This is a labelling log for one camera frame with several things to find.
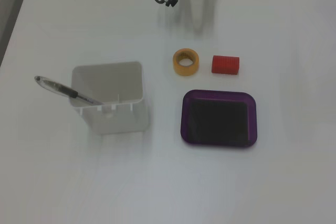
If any yellow tape roll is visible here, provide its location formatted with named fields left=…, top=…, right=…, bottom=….
left=172, top=48, right=200, bottom=77

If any red ribbed block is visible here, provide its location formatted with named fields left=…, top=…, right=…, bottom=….
left=211, top=55, right=240, bottom=76

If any purple metal tray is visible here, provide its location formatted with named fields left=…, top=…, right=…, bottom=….
left=180, top=89, right=258, bottom=148

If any white square pen holder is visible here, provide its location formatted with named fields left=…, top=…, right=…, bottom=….
left=68, top=61, right=150, bottom=135

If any black ballpoint pen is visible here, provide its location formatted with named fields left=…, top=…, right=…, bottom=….
left=33, top=75, right=104, bottom=105

